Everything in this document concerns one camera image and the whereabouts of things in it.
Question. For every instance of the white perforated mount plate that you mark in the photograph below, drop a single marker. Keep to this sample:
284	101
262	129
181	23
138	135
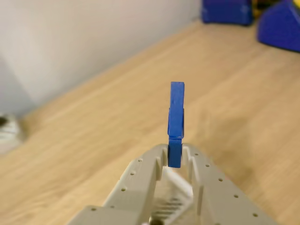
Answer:
8	133

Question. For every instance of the yellow and black object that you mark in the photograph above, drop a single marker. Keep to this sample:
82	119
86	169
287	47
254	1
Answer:
261	6

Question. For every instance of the blue plastic box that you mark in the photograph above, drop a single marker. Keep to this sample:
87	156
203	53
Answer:
280	28
226	11

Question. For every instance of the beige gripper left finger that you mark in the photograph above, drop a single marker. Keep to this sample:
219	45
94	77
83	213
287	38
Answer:
138	185

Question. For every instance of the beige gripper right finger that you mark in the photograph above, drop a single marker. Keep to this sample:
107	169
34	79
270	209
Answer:
222	199

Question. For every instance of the blue peg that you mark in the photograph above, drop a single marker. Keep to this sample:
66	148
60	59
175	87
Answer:
176	117

